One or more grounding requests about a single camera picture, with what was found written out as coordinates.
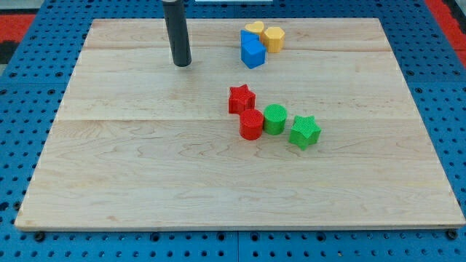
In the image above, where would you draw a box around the red star block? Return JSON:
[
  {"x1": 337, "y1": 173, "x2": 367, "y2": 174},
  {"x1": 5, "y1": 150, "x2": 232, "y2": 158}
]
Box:
[{"x1": 228, "y1": 84, "x2": 256, "y2": 114}]

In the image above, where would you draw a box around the green star block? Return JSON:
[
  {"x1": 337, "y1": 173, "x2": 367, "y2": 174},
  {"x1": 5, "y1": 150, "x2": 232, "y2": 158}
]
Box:
[{"x1": 288, "y1": 115, "x2": 321, "y2": 151}]

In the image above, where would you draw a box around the red cylinder block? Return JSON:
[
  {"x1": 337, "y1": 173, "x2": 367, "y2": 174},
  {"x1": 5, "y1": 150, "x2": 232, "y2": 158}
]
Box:
[{"x1": 240, "y1": 109, "x2": 264, "y2": 140}]

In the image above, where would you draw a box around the green cylinder block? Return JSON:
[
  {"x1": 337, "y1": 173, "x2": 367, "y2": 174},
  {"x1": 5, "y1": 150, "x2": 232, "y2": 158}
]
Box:
[{"x1": 263, "y1": 104, "x2": 288, "y2": 135}]

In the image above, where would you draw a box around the light wooden board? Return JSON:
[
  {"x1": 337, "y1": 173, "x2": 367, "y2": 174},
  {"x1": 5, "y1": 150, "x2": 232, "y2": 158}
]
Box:
[{"x1": 15, "y1": 18, "x2": 465, "y2": 231}]

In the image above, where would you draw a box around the blue block behind cube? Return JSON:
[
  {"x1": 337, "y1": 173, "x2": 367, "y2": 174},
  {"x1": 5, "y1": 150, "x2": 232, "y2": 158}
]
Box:
[{"x1": 240, "y1": 30, "x2": 260, "y2": 46}]

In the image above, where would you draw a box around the yellow hexagon block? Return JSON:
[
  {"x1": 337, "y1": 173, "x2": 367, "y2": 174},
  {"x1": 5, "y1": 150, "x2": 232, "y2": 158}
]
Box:
[{"x1": 261, "y1": 27, "x2": 285, "y2": 53}]

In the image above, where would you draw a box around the yellow heart block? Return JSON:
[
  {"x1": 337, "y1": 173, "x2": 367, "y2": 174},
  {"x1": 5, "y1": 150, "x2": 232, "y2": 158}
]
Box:
[{"x1": 244, "y1": 20, "x2": 265, "y2": 36}]

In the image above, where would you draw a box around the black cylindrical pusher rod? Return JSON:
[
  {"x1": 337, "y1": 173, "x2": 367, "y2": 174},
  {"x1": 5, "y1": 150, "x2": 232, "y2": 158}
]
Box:
[{"x1": 162, "y1": 0, "x2": 191, "y2": 67}]

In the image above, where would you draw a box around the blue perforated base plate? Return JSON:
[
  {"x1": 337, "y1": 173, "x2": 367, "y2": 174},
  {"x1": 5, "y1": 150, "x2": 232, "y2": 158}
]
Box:
[{"x1": 1, "y1": 0, "x2": 465, "y2": 261}]

